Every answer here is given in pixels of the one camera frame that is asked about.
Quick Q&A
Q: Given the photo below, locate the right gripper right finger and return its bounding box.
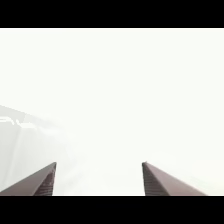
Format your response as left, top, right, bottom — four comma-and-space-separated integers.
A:
141, 161, 208, 197

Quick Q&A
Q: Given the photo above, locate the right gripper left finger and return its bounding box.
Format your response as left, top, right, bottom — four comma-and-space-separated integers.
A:
0, 161, 58, 197

